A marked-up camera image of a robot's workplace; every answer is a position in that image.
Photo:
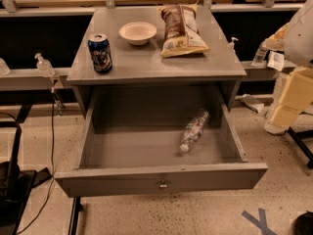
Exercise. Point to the black shoe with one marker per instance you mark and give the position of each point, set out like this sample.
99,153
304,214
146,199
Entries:
304,224

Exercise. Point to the black floor stand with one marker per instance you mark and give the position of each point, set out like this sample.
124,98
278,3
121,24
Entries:
15,185

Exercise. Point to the clear plastic water bottle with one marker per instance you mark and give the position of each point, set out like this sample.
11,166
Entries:
194,130

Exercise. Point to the metal drawer knob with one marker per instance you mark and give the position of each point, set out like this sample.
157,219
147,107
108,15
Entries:
162,185

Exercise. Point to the small pump bottle behind cabinet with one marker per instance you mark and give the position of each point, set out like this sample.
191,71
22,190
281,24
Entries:
233,42

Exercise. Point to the brown chip bag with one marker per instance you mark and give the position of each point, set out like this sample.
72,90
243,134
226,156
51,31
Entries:
181,32

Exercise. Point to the clear sanitizer pump bottle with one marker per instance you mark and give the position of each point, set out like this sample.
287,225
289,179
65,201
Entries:
44,66

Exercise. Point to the open grey top drawer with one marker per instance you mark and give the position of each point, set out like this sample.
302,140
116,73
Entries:
131,141

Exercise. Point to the black chair leg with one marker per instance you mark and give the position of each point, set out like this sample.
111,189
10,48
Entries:
299,138

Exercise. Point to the small clear bottle on ledge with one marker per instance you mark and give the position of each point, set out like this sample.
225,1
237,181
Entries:
260,54

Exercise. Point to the blue soda can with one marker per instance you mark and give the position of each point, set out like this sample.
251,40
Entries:
100,51

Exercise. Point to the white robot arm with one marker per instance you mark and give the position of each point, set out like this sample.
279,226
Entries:
295,39

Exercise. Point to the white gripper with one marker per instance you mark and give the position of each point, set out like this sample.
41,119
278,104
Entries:
300,38

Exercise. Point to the white ceramic bowl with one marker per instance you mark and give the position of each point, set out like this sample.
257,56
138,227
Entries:
138,33

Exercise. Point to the grey cabinet with counter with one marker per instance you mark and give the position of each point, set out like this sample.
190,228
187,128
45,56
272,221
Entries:
144,64

